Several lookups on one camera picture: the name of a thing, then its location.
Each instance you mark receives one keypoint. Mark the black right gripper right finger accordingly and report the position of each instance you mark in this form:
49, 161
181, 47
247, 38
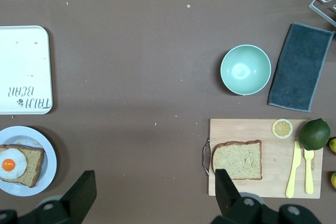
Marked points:
228, 197

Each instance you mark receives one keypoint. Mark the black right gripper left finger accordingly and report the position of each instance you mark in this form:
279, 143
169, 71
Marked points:
78, 195

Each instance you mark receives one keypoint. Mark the plain brown bread slice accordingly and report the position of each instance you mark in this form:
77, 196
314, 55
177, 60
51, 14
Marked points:
236, 159

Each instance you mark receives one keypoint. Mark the white round plate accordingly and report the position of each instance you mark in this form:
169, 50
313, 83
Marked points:
50, 161

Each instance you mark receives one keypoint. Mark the wooden cutting board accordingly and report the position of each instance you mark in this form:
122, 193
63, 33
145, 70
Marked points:
275, 171

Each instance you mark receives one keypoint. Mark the yellow plastic knife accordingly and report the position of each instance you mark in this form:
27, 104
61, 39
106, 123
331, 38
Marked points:
293, 171

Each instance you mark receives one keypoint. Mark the fried egg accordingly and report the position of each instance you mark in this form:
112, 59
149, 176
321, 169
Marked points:
13, 163

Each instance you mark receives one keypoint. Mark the yellow plastic fork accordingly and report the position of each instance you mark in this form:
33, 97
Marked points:
309, 171

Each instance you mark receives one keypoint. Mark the lemon slice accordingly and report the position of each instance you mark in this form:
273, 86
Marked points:
282, 128

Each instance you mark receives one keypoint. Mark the green avocado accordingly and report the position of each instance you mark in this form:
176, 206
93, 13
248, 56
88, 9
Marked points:
314, 134

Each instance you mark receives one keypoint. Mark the yellow lemon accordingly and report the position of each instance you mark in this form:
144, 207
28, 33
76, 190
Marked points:
334, 180
333, 145

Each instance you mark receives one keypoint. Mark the mint green bowl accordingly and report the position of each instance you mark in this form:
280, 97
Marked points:
245, 70

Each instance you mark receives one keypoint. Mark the cream tray with bear print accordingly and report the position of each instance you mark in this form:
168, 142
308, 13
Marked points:
23, 69

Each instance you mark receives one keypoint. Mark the dark grey cloth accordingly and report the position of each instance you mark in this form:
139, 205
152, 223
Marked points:
299, 69

